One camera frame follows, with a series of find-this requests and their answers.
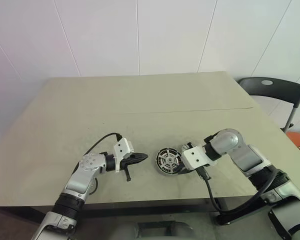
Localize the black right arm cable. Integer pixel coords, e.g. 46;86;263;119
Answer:
197;168;291;216

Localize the black metal table frame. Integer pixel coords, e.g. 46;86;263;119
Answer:
77;197;238;226

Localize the round black motor housing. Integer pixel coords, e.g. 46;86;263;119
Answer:
154;147;183;177

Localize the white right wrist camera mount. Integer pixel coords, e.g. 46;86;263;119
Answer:
181;146;218;173

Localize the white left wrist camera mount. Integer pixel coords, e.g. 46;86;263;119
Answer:
113;137;135;173

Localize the black plastic chair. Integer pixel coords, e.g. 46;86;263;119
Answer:
236;76;300;135

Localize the orange object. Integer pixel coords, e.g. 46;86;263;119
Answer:
286;131;300;161

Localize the grey rounded shape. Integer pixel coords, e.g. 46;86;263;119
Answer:
168;219;200;240

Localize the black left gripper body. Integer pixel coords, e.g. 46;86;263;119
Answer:
118;156;133;171

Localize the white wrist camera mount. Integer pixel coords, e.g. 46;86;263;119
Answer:
113;137;135;173
181;146;218;173

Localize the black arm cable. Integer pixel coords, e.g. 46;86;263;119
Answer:
197;168;291;216
85;132;123;195

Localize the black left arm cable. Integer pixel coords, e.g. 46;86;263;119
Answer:
85;132;123;195

